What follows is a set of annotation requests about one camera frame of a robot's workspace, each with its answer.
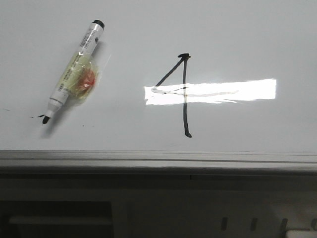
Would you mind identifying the white whiteboard marker with tape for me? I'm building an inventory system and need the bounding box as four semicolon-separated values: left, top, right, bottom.
41;19;105;124

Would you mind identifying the large white whiteboard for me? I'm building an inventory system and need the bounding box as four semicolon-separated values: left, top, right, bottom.
0;0;317;174

